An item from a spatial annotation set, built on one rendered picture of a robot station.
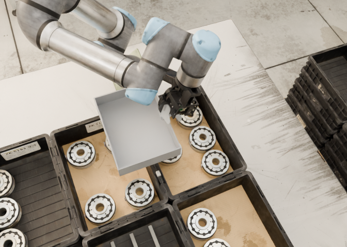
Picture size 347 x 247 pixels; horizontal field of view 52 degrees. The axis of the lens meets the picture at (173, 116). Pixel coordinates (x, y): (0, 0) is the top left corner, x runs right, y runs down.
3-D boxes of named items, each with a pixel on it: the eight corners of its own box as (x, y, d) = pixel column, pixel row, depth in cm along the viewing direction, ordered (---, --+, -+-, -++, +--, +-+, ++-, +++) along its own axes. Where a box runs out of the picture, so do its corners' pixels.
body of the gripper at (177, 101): (171, 120, 105) (185, 94, 96) (159, 98, 109) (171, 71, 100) (192, 116, 109) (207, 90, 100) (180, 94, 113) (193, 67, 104)
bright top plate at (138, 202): (120, 185, 126) (120, 185, 126) (146, 174, 129) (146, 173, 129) (131, 211, 122) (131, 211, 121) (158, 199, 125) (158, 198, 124)
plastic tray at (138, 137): (95, 105, 121) (93, 97, 117) (151, 88, 125) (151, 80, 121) (120, 176, 109) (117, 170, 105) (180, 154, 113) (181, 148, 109)
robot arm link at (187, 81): (176, 60, 97) (200, 57, 101) (171, 71, 100) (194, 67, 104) (188, 80, 94) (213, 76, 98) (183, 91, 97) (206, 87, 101)
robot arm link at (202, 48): (196, 21, 91) (226, 36, 92) (182, 52, 100) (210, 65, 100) (188, 38, 86) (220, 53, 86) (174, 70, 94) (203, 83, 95)
